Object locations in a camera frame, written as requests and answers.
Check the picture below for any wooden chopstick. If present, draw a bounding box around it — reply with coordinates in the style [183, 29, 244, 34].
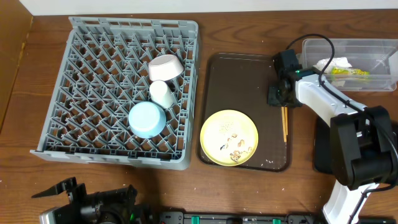
[281, 107, 287, 143]
[284, 107, 289, 136]

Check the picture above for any yellow green snack wrapper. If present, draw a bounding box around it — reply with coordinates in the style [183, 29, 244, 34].
[330, 67, 370, 78]

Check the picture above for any white paper napkin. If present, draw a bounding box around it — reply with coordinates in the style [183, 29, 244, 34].
[323, 57, 352, 87]

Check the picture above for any yellow plate with scraps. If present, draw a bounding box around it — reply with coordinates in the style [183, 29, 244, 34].
[200, 110, 259, 167]

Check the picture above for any pale pink bowl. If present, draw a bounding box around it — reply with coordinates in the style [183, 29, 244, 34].
[149, 54, 184, 82]

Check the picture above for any white paper cup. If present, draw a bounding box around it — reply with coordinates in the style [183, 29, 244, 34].
[149, 80, 177, 109]

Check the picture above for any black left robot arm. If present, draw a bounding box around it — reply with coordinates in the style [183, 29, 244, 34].
[32, 177, 159, 224]

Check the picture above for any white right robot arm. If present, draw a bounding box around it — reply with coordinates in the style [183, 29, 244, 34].
[267, 49, 397, 223]

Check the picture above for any black waste bin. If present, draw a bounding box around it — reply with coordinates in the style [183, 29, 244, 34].
[313, 116, 398, 175]

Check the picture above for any clear plastic waste bin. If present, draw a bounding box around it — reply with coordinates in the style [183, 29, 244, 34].
[295, 38, 398, 92]

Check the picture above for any grey dishwasher rack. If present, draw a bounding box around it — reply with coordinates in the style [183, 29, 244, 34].
[33, 17, 200, 170]

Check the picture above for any dark brown serving tray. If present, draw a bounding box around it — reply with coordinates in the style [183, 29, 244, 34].
[200, 53, 293, 172]

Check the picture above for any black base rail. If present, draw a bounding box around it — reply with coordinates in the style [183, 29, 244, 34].
[157, 212, 325, 224]

